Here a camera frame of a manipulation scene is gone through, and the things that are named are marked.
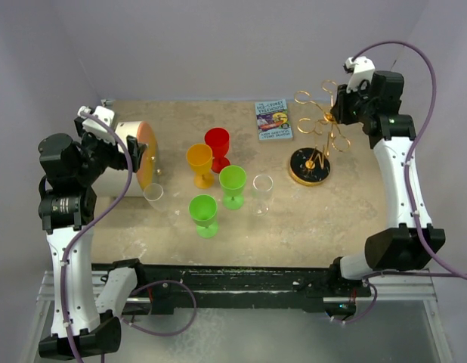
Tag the clear wine glass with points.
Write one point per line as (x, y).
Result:
(262, 188)
(162, 202)

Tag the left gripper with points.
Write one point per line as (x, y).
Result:
(119, 159)

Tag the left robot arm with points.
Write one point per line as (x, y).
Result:
(84, 325)

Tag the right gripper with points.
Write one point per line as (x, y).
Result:
(344, 98)

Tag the green goblet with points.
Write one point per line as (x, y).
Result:
(203, 211)
(232, 179)

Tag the orange plastic goblet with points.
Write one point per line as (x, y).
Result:
(200, 159)

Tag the white cylinder with orange lid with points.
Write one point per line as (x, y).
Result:
(112, 181)

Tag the green goblet rear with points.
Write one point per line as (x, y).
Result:
(232, 179)

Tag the clear wine glass standing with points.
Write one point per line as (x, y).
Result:
(262, 188)

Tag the gold wine glass rack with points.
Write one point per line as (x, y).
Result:
(310, 166)

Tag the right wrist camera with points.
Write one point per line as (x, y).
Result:
(361, 69)

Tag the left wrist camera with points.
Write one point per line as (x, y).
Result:
(92, 119)

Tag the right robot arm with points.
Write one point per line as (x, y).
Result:
(409, 231)

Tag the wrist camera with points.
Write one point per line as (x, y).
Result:
(361, 69)
(92, 119)

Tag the red plastic goblet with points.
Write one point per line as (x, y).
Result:
(219, 141)

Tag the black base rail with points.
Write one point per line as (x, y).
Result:
(240, 287)

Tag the treehouse paperback book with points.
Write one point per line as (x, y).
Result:
(273, 120)

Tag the green goblet front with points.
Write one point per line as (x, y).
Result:
(203, 211)

